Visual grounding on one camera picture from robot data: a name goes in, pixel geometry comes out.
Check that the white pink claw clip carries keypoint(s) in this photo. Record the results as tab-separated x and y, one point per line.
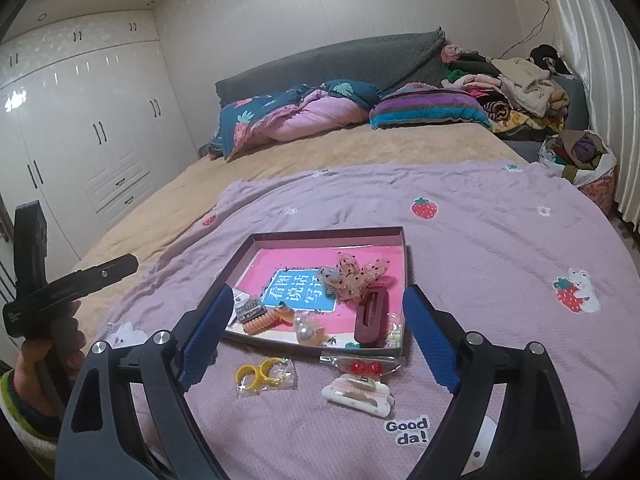
361	394

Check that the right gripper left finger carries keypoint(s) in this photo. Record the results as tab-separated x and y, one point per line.
101	437

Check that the striped purple teal pillow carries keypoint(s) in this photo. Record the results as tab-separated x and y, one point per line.
415	106

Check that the cream striped curtain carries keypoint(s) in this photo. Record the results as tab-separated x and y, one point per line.
598	45

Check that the small dark comb clip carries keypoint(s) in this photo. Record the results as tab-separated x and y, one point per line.
248	309

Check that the maroon rectangular hair clip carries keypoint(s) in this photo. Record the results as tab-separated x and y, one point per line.
371	317

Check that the tan bed sheet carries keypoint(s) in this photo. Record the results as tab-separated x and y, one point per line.
168	213

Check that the bag of clothes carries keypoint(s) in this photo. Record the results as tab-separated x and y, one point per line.
582	158

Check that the striped knit left sleeve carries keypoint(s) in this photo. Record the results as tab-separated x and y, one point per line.
38	433

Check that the purple strawberry quilt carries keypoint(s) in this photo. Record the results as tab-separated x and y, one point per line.
516	254

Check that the pearl clear claw clip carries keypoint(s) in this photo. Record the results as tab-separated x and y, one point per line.
308	330

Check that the pink book blue label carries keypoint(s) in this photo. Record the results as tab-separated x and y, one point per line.
340	298

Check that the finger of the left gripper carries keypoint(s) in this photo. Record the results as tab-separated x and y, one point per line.
83	283

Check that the beige dotted bow scrunchie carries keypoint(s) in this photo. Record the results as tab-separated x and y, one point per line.
347	280

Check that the white wardrobe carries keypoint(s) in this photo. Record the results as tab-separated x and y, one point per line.
90	126

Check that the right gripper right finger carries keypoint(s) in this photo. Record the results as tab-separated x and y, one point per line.
535	436

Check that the pile of clothes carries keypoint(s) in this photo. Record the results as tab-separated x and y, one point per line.
525	99

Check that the dark cardboard tray box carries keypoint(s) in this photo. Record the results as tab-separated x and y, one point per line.
281	268

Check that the red bow clip packaged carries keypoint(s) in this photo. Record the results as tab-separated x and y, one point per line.
364	366

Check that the person's left hand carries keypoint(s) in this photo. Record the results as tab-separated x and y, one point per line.
26	382

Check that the grey padded headboard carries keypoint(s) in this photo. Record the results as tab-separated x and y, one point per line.
387	62

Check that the yellow rings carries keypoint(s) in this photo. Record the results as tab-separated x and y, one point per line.
262	373

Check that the blue pink folded duvet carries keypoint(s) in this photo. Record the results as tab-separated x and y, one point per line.
282	117

